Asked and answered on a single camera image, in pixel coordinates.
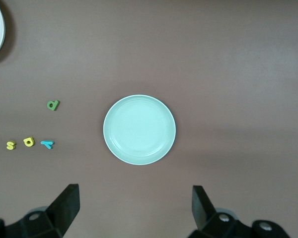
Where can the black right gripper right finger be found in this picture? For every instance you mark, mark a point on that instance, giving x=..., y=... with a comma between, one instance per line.
x=203, y=213

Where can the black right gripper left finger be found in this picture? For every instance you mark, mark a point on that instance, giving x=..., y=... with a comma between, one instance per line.
x=62, y=210

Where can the teal letter y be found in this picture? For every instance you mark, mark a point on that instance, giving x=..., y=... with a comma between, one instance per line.
x=46, y=142

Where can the yellow letter a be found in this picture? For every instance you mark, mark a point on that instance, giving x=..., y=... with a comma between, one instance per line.
x=32, y=143

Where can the dark green letter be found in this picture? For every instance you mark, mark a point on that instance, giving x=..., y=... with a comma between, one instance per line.
x=55, y=103

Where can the yellow letter s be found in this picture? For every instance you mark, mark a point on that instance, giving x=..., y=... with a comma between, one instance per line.
x=11, y=145

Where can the light green plate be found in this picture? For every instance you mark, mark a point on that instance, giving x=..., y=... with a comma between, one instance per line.
x=139, y=129

